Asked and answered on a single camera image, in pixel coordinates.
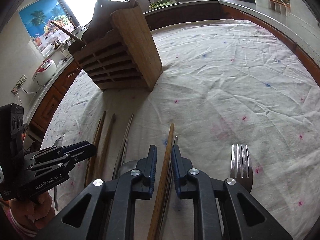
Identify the condiment bottle rack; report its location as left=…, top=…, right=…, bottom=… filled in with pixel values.
left=269, top=0, right=291, bottom=16

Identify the wooden utensil holder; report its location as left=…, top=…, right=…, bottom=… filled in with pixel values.
left=69, top=0, right=163, bottom=90

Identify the tropical fruit poster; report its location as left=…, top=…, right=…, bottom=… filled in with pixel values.
left=19, top=0, right=74, bottom=51

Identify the dark metal chopstick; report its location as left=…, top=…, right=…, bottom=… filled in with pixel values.
left=112, top=113, right=134, bottom=180

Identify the silver spoon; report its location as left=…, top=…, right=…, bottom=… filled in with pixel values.
left=118, top=160, right=138, bottom=177

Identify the worn wooden chopstick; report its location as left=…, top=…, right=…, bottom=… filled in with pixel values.
left=94, top=113, right=116, bottom=179

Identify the green vegetable basket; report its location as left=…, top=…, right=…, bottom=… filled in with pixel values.
left=149, top=0, right=179, bottom=10

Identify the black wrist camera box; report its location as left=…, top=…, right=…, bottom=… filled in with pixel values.
left=1, top=103, right=24, bottom=167

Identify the person's left hand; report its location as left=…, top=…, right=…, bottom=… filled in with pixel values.
left=9, top=191, right=55, bottom=231

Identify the long wooden chopstick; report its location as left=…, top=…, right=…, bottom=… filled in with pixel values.
left=147, top=124, right=174, bottom=240

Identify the white red rice cooker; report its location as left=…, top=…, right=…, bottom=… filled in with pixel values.
left=32, top=59, right=57, bottom=87

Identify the floral white tablecloth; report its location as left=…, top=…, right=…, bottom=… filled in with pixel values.
left=42, top=20, right=319, bottom=239

